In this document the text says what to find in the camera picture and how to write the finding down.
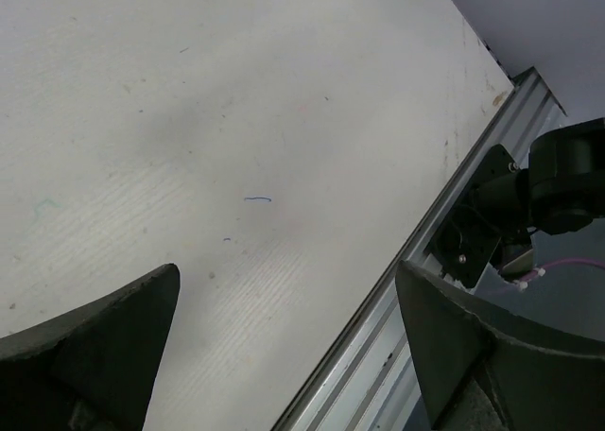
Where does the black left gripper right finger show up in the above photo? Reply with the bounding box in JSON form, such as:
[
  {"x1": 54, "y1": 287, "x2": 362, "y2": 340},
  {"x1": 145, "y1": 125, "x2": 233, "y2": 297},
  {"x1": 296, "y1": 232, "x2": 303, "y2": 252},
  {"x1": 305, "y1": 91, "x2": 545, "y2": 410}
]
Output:
[{"x1": 414, "y1": 286, "x2": 604, "y2": 430}]

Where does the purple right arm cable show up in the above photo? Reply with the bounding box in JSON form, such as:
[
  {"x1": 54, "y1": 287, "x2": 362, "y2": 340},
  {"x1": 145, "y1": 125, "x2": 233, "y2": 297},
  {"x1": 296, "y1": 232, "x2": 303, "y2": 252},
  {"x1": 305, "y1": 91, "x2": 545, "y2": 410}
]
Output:
[{"x1": 514, "y1": 257, "x2": 605, "y2": 293}]

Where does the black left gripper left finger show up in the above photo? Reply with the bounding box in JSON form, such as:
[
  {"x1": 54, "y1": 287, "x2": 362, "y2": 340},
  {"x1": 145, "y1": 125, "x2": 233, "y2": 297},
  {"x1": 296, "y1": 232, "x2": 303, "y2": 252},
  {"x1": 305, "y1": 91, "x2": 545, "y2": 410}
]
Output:
[{"x1": 1, "y1": 264, "x2": 181, "y2": 430}]

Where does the aluminium mounting rail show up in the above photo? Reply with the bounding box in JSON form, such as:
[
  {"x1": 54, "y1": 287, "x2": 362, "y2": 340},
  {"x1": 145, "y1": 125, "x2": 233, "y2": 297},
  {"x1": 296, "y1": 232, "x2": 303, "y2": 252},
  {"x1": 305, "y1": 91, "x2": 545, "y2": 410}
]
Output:
[{"x1": 273, "y1": 67, "x2": 564, "y2": 430}]

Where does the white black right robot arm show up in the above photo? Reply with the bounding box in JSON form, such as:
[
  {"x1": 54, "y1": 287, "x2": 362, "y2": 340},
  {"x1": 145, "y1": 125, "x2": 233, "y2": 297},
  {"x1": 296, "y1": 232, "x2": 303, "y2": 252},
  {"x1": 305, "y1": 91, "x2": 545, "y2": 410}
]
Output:
[{"x1": 395, "y1": 119, "x2": 604, "y2": 430}]

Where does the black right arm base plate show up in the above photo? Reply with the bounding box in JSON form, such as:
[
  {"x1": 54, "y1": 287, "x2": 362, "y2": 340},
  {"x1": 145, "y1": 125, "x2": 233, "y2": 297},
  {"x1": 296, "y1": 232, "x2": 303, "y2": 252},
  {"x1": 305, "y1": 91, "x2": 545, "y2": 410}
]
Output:
[{"x1": 429, "y1": 145, "x2": 512, "y2": 289}]

